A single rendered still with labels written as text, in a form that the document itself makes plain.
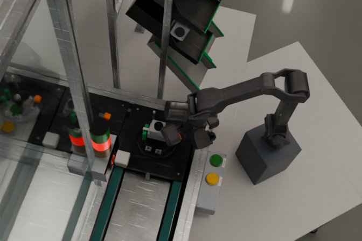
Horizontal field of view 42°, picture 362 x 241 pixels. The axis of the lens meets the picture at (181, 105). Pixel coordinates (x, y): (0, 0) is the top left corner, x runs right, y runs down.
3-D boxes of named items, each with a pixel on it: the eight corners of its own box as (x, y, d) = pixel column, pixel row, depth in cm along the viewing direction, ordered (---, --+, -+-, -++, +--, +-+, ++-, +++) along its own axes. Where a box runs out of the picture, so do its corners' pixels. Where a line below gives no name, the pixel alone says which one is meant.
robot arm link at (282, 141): (285, 122, 154) (291, 113, 148) (289, 147, 150) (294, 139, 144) (265, 121, 153) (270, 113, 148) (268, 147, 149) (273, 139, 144)
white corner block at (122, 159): (131, 156, 162) (130, 152, 158) (127, 168, 160) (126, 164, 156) (117, 153, 162) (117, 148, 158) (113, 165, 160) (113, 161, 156)
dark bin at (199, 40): (210, 36, 159) (221, 27, 153) (195, 65, 153) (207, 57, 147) (143, -15, 152) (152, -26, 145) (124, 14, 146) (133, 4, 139)
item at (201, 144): (189, 127, 139) (199, 146, 137) (209, 119, 142) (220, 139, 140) (184, 135, 144) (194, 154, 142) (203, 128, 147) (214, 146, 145)
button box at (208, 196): (224, 160, 169) (227, 154, 164) (213, 215, 159) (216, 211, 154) (206, 155, 170) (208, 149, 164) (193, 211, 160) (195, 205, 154)
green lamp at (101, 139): (112, 128, 121) (111, 120, 117) (106, 146, 119) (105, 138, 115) (94, 123, 121) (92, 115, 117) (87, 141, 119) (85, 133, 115)
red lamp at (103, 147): (113, 136, 126) (112, 128, 121) (107, 153, 123) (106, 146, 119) (95, 132, 126) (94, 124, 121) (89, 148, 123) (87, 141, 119)
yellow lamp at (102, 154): (113, 143, 130) (113, 136, 126) (108, 160, 128) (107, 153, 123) (96, 139, 130) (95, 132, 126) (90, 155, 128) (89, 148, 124)
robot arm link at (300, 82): (308, 68, 123) (285, 68, 123) (313, 92, 120) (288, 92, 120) (281, 121, 152) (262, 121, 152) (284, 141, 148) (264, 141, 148)
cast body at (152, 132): (168, 130, 159) (169, 121, 153) (165, 142, 157) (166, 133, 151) (144, 125, 159) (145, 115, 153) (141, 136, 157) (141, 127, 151)
